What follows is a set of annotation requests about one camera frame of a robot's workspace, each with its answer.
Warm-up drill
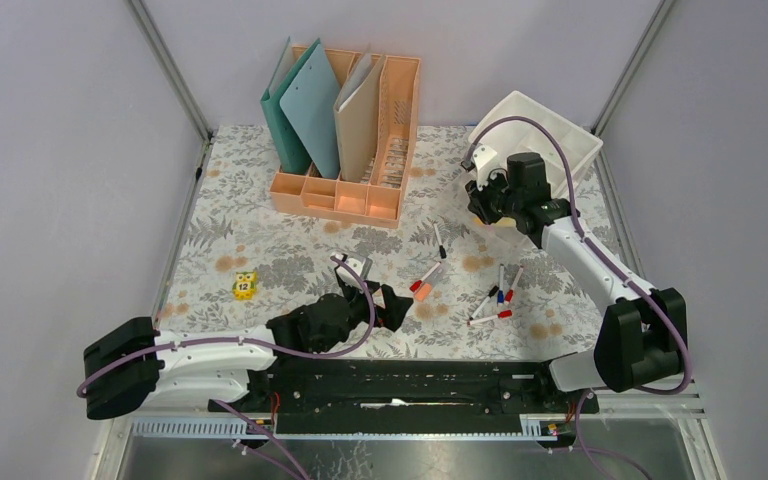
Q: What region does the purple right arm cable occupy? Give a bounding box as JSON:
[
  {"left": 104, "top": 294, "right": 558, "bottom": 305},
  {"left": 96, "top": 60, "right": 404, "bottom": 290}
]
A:
[{"left": 462, "top": 115, "right": 693, "bottom": 480}]

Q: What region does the tan kraft folder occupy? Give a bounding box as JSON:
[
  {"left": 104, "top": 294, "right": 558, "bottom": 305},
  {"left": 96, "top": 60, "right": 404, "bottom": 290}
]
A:
[{"left": 333, "top": 49, "right": 386, "bottom": 183}]

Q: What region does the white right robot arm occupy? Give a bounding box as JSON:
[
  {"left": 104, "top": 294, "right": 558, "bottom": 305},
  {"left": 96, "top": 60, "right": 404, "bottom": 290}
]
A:
[{"left": 465, "top": 146, "right": 692, "bottom": 412}]

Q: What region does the red cap marker lowest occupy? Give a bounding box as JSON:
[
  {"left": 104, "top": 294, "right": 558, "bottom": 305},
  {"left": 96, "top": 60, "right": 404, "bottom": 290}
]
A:
[{"left": 467, "top": 310, "right": 513, "bottom": 327}]

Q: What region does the green folder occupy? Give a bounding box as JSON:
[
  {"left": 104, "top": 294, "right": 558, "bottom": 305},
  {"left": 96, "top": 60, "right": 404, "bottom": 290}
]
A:
[{"left": 260, "top": 37, "right": 321, "bottom": 175}]

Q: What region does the yellow owl eraser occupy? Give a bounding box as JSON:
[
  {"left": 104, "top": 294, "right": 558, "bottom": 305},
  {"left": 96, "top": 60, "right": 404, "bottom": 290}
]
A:
[{"left": 231, "top": 271, "right": 258, "bottom": 301}]

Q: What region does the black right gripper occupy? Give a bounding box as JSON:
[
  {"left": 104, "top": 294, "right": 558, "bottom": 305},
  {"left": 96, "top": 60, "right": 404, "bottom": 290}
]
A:
[{"left": 464, "top": 167, "right": 521, "bottom": 226}]

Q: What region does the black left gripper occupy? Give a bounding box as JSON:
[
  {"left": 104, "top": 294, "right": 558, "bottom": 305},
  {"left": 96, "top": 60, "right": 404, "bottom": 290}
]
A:
[{"left": 317, "top": 279, "right": 412, "bottom": 353}]

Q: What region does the red cap marker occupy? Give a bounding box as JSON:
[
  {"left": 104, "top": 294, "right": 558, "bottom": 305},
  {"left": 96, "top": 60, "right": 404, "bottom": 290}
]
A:
[
  {"left": 504, "top": 265, "right": 524, "bottom": 305},
  {"left": 409, "top": 261, "right": 442, "bottom": 293}
]

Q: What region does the orange plastic file organizer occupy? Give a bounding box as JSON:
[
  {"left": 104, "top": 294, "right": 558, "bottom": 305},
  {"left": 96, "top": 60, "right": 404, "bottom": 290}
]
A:
[{"left": 269, "top": 45, "right": 421, "bottom": 228}]

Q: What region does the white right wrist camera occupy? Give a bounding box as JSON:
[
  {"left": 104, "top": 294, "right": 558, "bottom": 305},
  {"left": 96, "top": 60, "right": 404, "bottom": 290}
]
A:
[{"left": 461, "top": 144, "right": 501, "bottom": 177}]

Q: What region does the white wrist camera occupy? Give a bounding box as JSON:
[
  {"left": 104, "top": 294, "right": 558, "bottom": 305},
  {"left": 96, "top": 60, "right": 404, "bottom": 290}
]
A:
[
  {"left": 461, "top": 144, "right": 501, "bottom": 177},
  {"left": 331, "top": 252, "right": 372, "bottom": 289}
]

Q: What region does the black cap marker right group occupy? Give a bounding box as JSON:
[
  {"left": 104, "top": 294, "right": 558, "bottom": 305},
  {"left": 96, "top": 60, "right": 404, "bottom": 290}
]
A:
[{"left": 468, "top": 285, "right": 499, "bottom": 321}]

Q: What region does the white plastic drawer unit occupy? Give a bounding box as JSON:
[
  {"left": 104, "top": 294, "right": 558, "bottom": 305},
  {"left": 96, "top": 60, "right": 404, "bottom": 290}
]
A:
[{"left": 460, "top": 90, "right": 605, "bottom": 246}]

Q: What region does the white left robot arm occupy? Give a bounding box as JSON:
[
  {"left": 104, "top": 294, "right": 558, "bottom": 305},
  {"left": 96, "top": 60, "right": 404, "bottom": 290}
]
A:
[{"left": 76, "top": 281, "right": 414, "bottom": 420}]

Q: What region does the pink purple highlighter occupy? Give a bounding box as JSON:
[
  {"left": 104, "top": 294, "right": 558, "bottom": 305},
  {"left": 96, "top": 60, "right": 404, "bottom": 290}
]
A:
[{"left": 494, "top": 217, "right": 516, "bottom": 228}]

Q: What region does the black cap whiteboard marker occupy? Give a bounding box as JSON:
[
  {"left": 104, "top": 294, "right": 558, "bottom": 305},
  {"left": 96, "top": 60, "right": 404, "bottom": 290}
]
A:
[{"left": 432, "top": 223, "right": 448, "bottom": 260}]

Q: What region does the light blue folder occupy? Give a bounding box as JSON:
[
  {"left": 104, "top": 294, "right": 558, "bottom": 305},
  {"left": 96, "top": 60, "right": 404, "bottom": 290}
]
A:
[{"left": 279, "top": 39, "right": 340, "bottom": 180}]

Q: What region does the floral table cloth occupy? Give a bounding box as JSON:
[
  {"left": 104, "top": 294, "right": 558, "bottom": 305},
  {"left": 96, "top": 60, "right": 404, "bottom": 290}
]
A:
[{"left": 158, "top": 126, "right": 601, "bottom": 360}]

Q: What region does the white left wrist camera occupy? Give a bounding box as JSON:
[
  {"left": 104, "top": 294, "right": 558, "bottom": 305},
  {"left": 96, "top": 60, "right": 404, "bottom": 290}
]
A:
[{"left": 331, "top": 252, "right": 372, "bottom": 289}]

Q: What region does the blue cap marker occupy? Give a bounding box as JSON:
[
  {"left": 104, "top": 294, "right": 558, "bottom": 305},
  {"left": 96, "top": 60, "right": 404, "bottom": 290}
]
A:
[{"left": 496, "top": 264, "right": 505, "bottom": 305}]

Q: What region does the orange highlighter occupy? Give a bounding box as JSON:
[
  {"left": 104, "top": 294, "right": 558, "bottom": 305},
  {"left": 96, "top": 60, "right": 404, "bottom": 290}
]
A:
[{"left": 414, "top": 269, "right": 442, "bottom": 302}]

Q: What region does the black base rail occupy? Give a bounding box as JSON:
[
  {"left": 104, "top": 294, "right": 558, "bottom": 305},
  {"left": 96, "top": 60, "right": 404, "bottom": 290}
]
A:
[{"left": 228, "top": 358, "right": 599, "bottom": 436}]

